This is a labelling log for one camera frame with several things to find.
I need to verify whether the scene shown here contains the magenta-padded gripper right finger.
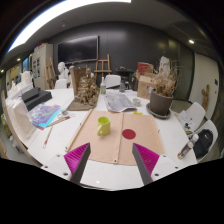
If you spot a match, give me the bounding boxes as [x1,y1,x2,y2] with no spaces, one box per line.
[131,142,184,187]

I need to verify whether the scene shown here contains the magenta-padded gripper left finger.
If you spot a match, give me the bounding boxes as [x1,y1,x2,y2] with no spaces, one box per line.
[41,142,92,186]

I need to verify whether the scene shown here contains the beige canvas mat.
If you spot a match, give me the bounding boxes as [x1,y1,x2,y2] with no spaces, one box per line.
[65,109,166,167]

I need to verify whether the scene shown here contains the flat round red coaster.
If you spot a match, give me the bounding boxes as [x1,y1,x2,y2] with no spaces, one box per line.
[121,128,137,140]

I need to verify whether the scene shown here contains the wooden paintbrush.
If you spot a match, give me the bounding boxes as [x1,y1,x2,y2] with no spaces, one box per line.
[42,124,54,149]

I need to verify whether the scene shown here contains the lime green mug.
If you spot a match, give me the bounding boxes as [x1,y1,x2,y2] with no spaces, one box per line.
[96,116,112,137]

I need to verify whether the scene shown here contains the grey plant saucer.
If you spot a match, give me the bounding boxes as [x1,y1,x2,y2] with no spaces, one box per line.
[145,102,173,120]

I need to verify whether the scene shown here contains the colourful picture book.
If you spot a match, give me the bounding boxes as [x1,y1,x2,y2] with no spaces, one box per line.
[29,103,63,130]

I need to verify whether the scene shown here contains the small glass jar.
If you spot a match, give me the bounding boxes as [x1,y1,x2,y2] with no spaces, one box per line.
[132,97,142,108]

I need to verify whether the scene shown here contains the black backpack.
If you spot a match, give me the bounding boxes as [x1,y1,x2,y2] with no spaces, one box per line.
[193,129,214,159]

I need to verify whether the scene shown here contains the dry plant in grey pot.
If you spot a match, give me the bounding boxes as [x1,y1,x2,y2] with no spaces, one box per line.
[148,59,183,117]

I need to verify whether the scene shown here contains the white plastic chair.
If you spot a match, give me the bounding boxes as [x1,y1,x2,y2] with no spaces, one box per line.
[189,119,219,163]
[175,101,207,133]
[104,74,122,90]

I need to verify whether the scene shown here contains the golden brown sculpture on board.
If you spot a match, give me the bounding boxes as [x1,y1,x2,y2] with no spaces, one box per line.
[66,65,101,112]

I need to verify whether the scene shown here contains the brown cardboard box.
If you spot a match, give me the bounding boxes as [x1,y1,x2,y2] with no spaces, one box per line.
[136,72,158,100]

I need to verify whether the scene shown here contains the flat black box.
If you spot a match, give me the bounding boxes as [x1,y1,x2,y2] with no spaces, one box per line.
[21,87,53,112]

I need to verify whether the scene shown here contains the green-labelled spray bottle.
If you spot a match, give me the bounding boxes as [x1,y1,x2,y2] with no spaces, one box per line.
[99,76,107,95]

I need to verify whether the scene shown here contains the white plaster bust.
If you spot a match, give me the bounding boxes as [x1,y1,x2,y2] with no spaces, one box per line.
[57,61,70,81]

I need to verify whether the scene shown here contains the wooden easel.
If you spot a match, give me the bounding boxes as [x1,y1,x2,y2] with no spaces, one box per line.
[93,53,113,81]

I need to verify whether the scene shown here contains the white cabinet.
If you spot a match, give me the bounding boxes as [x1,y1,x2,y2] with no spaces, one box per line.
[31,43,54,90]

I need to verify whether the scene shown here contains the long white ceiling light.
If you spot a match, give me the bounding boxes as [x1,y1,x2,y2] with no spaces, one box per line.
[7,0,133,54]

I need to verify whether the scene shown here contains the wooden wall figure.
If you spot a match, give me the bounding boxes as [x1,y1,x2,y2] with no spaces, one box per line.
[200,83,212,111]

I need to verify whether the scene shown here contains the black wall screen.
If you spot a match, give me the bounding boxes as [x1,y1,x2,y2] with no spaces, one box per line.
[57,35,100,65]

